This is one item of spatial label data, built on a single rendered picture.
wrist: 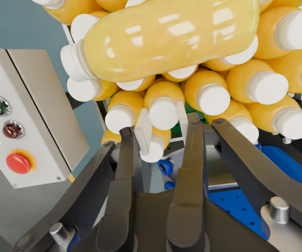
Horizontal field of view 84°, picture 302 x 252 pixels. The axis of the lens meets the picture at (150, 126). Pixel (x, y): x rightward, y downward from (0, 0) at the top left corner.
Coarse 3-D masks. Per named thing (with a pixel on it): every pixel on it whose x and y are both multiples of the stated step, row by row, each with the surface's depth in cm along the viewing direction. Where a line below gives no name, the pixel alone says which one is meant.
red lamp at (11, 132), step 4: (8, 124) 23; (12, 124) 23; (4, 128) 22; (8, 128) 22; (12, 128) 22; (16, 128) 23; (4, 132) 23; (8, 132) 22; (12, 132) 22; (16, 132) 23; (20, 132) 23; (8, 136) 23; (12, 136) 23; (16, 136) 23
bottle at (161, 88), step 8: (160, 80) 27; (168, 80) 27; (152, 88) 25; (160, 88) 24; (168, 88) 24; (176, 88) 25; (144, 96) 26; (152, 96) 23; (160, 96) 22; (168, 96) 22; (176, 96) 23; (144, 104) 25; (176, 104) 23; (184, 104) 25
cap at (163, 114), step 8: (152, 104) 22; (160, 104) 21; (168, 104) 21; (152, 112) 21; (160, 112) 21; (168, 112) 21; (176, 112) 21; (152, 120) 22; (160, 120) 22; (168, 120) 21; (176, 120) 21; (160, 128) 22; (168, 128) 22
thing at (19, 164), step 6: (12, 156) 24; (18, 156) 24; (24, 156) 24; (6, 162) 25; (12, 162) 25; (18, 162) 24; (24, 162) 24; (12, 168) 25; (18, 168) 25; (24, 168) 25; (30, 168) 25
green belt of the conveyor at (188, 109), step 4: (208, 68) 37; (116, 92) 41; (188, 104) 41; (188, 108) 41; (192, 108) 41; (188, 112) 41; (192, 112) 41; (196, 112) 41; (200, 112) 41; (200, 116) 42; (204, 120) 42; (176, 124) 43; (172, 128) 44; (176, 128) 44; (180, 128) 44
